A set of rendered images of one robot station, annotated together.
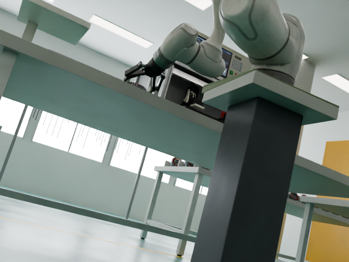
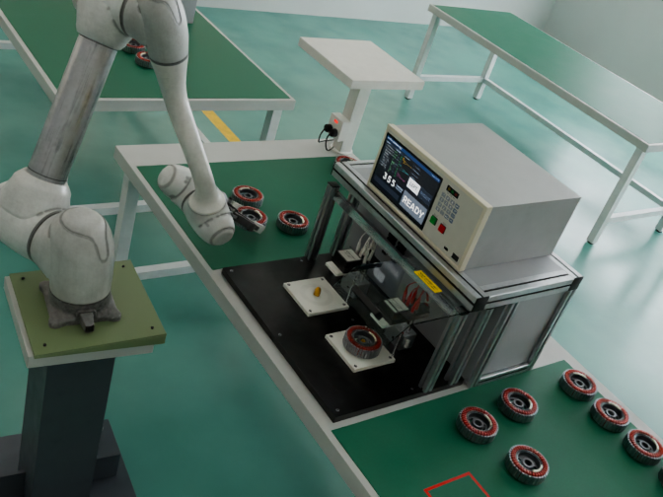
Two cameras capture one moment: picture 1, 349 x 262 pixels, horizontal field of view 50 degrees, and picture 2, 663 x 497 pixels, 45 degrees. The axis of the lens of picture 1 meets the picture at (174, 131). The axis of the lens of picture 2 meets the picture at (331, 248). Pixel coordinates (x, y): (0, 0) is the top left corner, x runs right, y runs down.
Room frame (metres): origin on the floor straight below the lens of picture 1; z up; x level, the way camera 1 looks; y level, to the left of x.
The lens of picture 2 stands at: (1.23, -1.99, 2.17)
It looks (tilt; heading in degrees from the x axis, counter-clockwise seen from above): 32 degrees down; 72
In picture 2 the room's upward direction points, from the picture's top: 19 degrees clockwise
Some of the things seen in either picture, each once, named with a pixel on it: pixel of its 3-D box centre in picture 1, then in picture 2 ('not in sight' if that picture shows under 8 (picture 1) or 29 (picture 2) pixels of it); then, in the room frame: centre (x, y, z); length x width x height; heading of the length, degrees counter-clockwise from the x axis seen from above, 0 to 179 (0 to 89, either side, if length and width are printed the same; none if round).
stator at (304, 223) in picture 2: not in sight; (292, 222); (1.83, 0.31, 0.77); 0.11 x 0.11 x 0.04
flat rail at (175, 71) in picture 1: (216, 90); (390, 248); (2.01, -0.17, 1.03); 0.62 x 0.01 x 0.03; 115
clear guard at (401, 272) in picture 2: not in sight; (409, 297); (2.01, -0.40, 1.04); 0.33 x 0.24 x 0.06; 25
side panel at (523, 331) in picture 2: not in sight; (519, 335); (2.42, -0.33, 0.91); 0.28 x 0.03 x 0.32; 25
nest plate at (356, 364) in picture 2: not in sight; (359, 348); (1.97, -0.32, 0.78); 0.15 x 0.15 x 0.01; 25
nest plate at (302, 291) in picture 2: not in sight; (316, 296); (1.86, -0.10, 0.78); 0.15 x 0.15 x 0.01; 25
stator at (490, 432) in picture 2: not in sight; (477, 424); (2.26, -0.57, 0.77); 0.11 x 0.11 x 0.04
